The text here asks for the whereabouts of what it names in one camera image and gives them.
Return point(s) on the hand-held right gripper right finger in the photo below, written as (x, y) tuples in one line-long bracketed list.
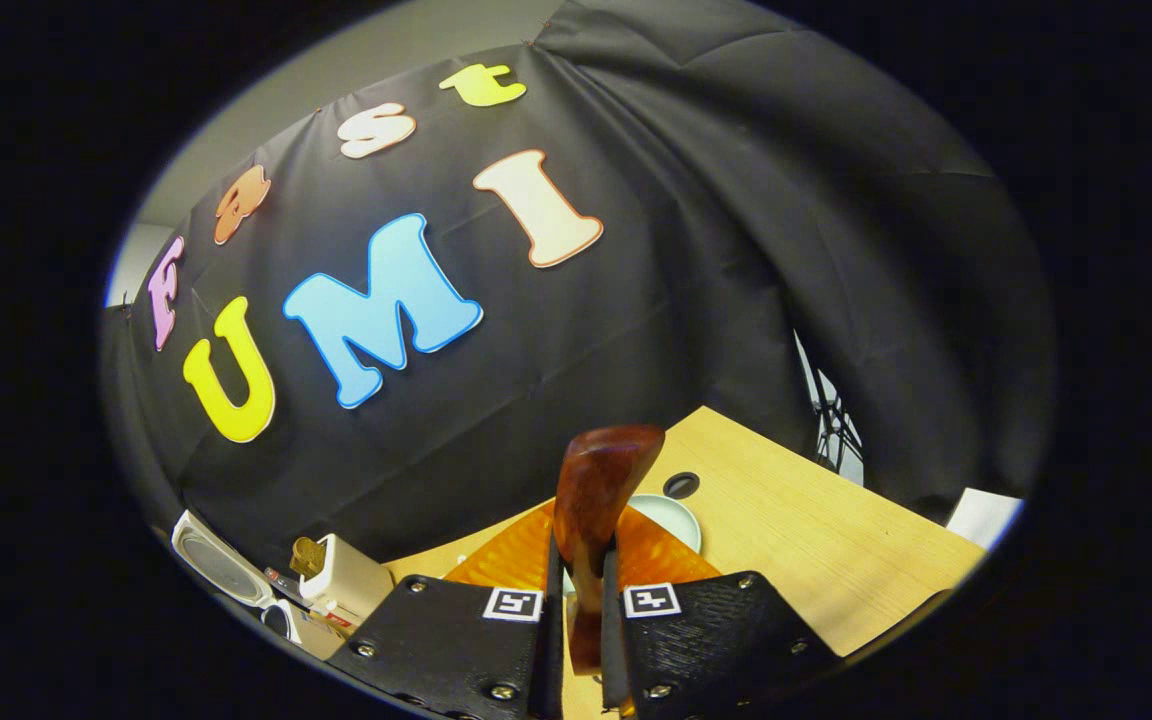
[(613, 650)]

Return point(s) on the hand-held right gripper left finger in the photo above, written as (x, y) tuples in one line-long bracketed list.
[(551, 650)]

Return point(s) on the wooden spoon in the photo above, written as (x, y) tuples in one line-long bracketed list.
[(596, 500)]

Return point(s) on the white rice cooker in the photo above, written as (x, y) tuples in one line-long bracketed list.
[(221, 565)]

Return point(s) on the pale green plate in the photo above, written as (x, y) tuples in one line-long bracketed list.
[(671, 520)]

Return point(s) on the white toaster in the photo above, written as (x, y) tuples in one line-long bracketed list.
[(356, 580)]

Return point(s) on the brown toast slice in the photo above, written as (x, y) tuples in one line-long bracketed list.
[(308, 557)]

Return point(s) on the white panel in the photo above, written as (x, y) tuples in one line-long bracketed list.
[(981, 518)]

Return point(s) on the black backdrop cloth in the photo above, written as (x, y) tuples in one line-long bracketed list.
[(736, 250)]

